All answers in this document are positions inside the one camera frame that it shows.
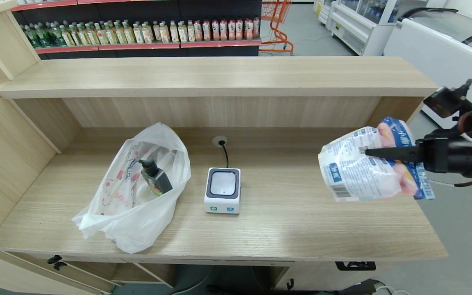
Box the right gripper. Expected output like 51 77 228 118
365 137 472 178

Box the white blue snack pack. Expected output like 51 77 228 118
318 117 436 202

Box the orange shopping cart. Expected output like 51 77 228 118
259 0 295 56

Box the white barcode scanner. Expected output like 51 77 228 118
204 167 241 215

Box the white plastic shopping bag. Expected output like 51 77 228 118
71 122 192 254

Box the white chest freezer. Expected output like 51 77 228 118
383 7 472 129

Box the wooden counter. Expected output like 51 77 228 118
0 0 449 295

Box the white display fridge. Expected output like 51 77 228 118
317 0 402 57

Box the grey pump bottle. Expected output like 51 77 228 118
138 159 174 196

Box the row of bottles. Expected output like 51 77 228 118
20 18 260 48

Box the black shop shelf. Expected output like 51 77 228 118
10 0 263 60

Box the wooden cabinet door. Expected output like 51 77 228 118
7 251 118 294

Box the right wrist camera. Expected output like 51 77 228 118
423 79 472 120

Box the white cable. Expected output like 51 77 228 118
369 280 412 295

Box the black scanner cable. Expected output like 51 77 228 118
219 141 229 169

